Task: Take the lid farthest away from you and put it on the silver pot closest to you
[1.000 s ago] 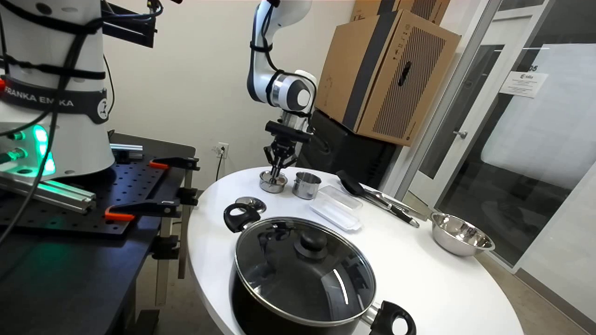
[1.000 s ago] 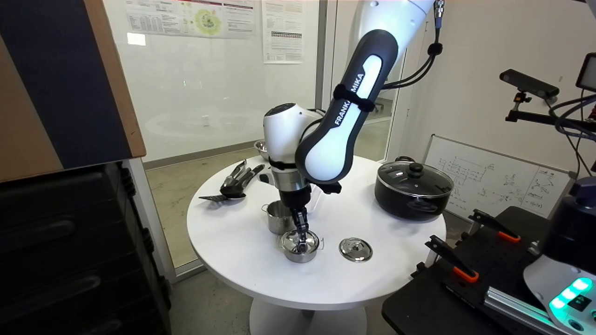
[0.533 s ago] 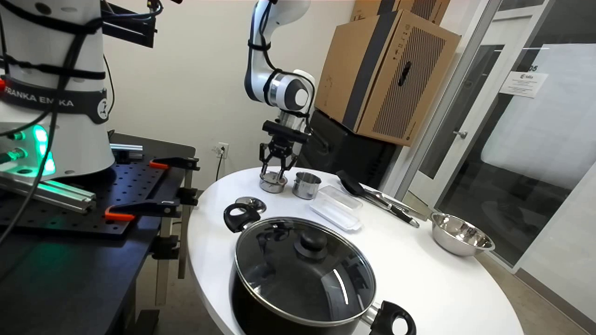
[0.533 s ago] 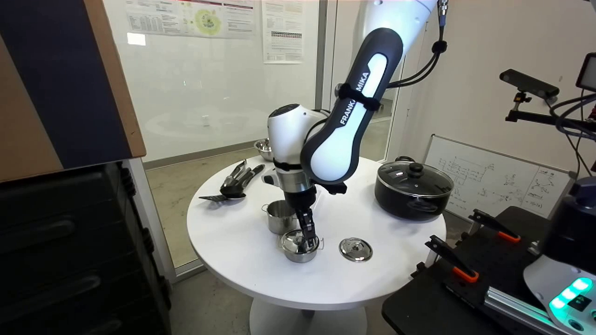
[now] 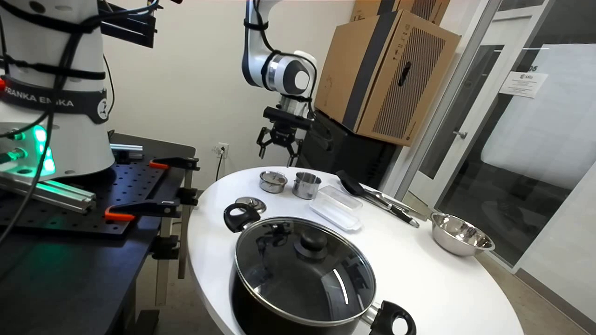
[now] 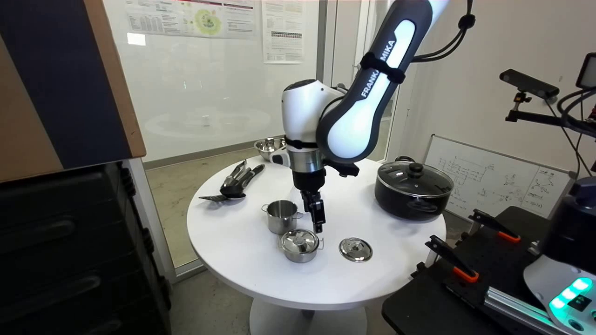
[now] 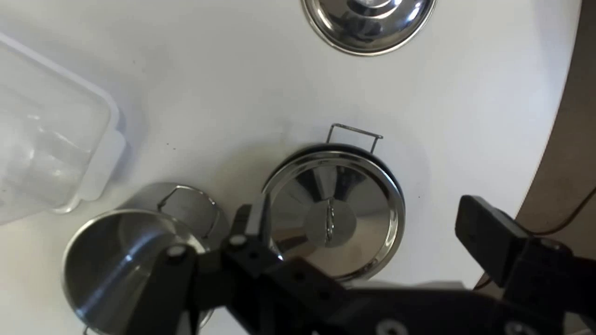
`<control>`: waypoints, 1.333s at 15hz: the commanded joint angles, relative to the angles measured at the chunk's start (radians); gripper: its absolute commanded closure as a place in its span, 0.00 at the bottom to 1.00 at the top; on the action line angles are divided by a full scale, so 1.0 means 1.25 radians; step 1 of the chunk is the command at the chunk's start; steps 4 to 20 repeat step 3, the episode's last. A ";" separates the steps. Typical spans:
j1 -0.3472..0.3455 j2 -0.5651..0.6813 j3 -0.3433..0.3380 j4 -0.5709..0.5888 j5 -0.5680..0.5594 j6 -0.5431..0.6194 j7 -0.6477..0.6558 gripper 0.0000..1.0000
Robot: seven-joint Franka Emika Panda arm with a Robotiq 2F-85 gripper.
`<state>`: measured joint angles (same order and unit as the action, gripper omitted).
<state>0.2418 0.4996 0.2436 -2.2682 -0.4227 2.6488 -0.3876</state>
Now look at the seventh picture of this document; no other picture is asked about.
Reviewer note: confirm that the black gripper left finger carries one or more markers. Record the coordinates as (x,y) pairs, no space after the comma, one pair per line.
(248,292)

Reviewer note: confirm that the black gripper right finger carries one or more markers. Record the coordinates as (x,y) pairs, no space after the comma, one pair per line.
(540,280)

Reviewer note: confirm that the tall small silver pot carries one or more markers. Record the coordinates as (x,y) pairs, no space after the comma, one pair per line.
(104,273)

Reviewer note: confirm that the shallow small silver pot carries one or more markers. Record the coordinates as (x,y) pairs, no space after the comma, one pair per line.
(322,148)

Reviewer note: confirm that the small steel pot lid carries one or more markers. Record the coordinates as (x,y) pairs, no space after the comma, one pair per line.
(365,29)

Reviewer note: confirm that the clear plastic container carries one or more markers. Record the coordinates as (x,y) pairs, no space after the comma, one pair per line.
(43,137)

